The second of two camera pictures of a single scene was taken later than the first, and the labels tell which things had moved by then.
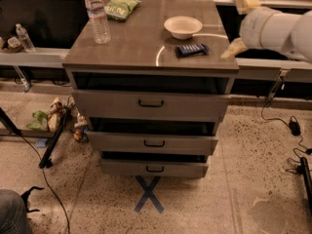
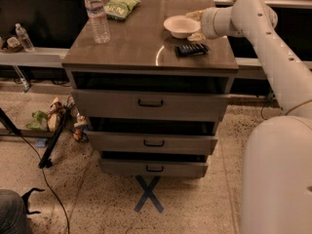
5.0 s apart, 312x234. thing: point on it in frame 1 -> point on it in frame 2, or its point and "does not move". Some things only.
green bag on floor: [41, 123] does not move
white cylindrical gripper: [252, 27] -> [207, 23]
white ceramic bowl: [182, 26] does not move
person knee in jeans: [14, 217] does not move
